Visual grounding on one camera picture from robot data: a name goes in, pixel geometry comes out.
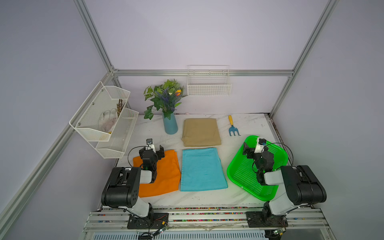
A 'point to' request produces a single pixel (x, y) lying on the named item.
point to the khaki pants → (198, 132)
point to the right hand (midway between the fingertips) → (251, 144)
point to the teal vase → (171, 126)
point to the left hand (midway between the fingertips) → (152, 147)
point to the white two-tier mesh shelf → (110, 145)
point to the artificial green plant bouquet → (165, 98)
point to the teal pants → (202, 169)
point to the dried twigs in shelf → (119, 106)
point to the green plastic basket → (242, 171)
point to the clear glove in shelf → (107, 119)
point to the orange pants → (168, 173)
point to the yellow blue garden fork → (232, 128)
